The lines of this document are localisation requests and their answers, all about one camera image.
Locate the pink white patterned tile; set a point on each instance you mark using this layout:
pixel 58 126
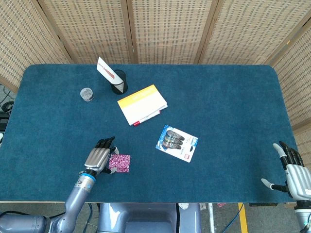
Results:
pixel 120 163

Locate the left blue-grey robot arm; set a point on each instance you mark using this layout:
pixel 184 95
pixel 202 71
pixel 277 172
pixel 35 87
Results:
pixel 77 194

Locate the red capped white marker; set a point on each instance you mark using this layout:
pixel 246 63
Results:
pixel 136 123

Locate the black bar under table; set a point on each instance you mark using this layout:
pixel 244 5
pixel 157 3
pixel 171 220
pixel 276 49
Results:
pixel 263 204

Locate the woven rattan folding screen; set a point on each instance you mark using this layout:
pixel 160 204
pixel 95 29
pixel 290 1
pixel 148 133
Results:
pixel 170 29

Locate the blue-grey robot torso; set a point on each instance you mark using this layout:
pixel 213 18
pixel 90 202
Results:
pixel 145 218

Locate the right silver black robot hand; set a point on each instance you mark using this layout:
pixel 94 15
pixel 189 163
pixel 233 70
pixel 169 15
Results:
pixel 297 179

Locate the clear round clip box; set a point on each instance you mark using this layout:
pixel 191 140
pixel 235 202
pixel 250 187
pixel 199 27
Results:
pixel 86 94

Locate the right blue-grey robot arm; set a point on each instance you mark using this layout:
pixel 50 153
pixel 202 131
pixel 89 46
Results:
pixel 303 216

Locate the white ruler with red print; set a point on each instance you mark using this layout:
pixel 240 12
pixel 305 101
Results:
pixel 104 69

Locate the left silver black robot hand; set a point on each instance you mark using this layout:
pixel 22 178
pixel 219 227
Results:
pixel 97 159

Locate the blue table cloth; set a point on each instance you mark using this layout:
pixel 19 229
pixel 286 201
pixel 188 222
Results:
pixel 218 109

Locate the black power box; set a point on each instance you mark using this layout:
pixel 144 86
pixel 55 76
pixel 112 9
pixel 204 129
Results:
pixel 3 120

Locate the blue white tape blister pack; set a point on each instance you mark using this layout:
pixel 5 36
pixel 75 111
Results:
pixel 175 142

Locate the yellow and white notebook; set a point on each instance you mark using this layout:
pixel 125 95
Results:
pixel 143 104

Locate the black mesh pen holder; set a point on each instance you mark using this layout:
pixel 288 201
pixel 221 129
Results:
pixel 125 85

